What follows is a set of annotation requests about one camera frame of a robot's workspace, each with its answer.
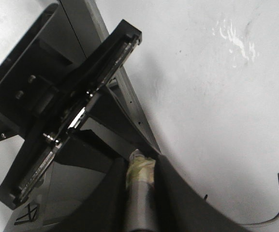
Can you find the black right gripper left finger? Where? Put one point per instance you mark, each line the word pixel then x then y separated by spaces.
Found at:
pixel 104 209

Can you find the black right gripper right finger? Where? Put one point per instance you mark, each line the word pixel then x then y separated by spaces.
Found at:
pixel 181 209

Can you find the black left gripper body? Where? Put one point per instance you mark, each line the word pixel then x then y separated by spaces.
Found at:
pixel 105 108

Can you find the white black whiteboard marker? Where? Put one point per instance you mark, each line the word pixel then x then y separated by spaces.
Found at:
pixel 140 213

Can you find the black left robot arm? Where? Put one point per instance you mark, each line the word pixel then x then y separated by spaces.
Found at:
pixel 42 91

